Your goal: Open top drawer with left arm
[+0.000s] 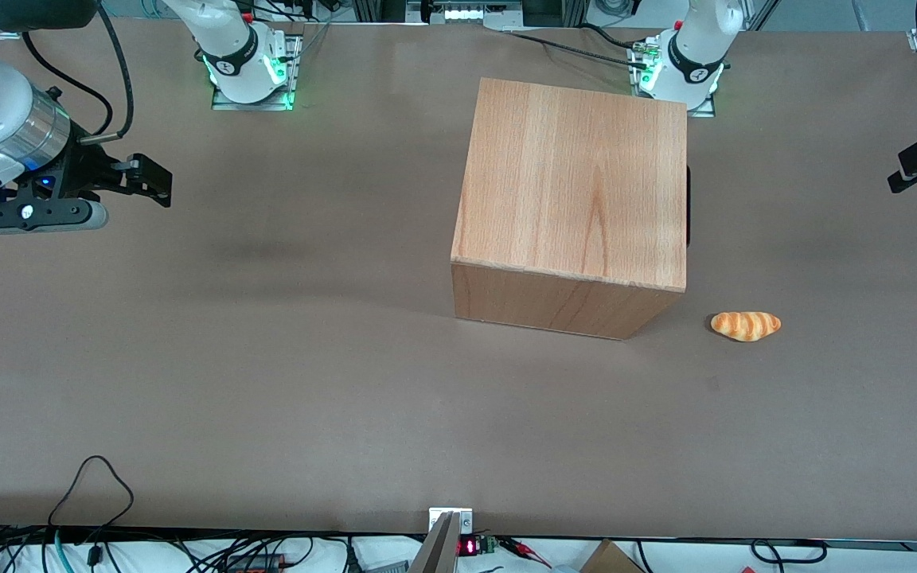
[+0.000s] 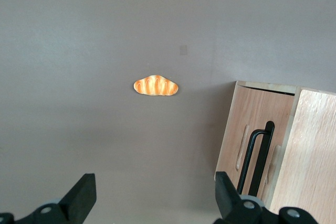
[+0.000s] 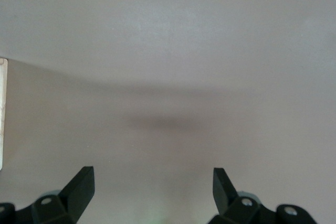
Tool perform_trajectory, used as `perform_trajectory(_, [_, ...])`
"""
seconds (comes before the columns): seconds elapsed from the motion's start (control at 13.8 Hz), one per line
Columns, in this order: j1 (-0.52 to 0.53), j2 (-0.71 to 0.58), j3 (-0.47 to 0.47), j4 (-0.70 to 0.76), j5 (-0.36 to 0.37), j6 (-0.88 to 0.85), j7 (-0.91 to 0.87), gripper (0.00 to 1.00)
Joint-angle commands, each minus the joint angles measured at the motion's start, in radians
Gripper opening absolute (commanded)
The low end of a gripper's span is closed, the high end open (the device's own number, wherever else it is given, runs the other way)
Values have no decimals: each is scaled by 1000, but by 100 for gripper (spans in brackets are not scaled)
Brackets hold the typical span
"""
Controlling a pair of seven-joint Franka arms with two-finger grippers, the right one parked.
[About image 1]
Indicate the striped toy bread roll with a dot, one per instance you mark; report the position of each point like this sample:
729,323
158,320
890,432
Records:
745,326

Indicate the brown cardboard piece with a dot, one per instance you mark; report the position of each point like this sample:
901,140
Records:
610,559

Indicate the red clip leads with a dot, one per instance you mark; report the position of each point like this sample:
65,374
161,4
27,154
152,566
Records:
526,549

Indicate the red digit display module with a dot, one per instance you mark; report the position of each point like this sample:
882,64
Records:
474,546

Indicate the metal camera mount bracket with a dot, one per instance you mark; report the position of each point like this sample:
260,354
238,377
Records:
438,541

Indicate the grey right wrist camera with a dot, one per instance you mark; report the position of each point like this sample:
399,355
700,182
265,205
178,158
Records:
29,216

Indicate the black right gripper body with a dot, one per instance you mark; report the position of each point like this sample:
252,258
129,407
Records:
81,170

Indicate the light wooden drawer cabinet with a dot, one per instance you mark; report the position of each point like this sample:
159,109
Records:
570,183

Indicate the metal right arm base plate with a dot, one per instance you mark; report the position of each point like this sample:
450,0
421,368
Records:
287,72

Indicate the device with white lights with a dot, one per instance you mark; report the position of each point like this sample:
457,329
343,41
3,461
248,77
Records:
462,11

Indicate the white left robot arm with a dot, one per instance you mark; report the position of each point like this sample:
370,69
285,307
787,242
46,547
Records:
693,64

